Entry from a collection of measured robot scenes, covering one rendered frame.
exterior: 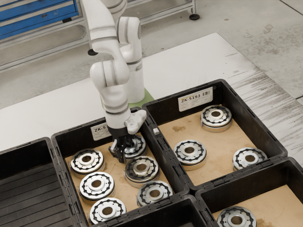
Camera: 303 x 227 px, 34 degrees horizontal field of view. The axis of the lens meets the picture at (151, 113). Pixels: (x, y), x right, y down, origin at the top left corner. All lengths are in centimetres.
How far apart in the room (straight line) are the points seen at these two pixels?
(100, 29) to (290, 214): 71
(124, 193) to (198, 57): 89
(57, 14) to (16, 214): 205
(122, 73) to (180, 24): 248
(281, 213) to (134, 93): 73
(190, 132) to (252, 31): 210
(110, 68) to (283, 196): 60
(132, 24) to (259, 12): 227
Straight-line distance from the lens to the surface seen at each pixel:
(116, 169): 153
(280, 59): 336
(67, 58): 357
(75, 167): 152
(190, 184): 133
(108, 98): 134
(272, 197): 143
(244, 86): 199
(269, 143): 147
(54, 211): 147
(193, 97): 163
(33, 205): 151
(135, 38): 168
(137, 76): 178
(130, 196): 145
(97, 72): 130
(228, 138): 158
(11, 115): 205
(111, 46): 130
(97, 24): 131
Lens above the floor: 194
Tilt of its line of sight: 41 degrees down
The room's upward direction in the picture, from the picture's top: 8 degrees counter-clockwise
